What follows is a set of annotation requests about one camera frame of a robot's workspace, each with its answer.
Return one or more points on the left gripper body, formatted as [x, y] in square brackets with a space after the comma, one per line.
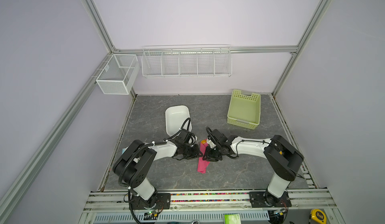
[190, 152]

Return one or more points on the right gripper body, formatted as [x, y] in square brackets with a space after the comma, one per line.
[213, 154]

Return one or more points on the pink paper napkin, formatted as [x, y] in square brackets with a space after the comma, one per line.
[202, 164]

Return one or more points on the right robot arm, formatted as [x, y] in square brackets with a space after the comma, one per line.
[283, 157]

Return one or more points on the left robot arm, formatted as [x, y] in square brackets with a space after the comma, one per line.
[134, 164]

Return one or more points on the white plastic tub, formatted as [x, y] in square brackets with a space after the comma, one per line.
[175, 117]

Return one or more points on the green plastic basket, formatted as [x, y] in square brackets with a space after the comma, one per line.
[244, 109]

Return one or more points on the green box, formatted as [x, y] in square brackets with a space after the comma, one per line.
[232, 219]

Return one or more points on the white mesh box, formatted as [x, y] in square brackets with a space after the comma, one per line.
[119, 74]

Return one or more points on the yellow tape measure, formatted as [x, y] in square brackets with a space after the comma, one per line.
[317, 216]

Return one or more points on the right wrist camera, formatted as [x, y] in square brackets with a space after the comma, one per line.
[211, 144]

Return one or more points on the white wire shelf basket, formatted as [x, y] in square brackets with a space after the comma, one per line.
[187, 61]

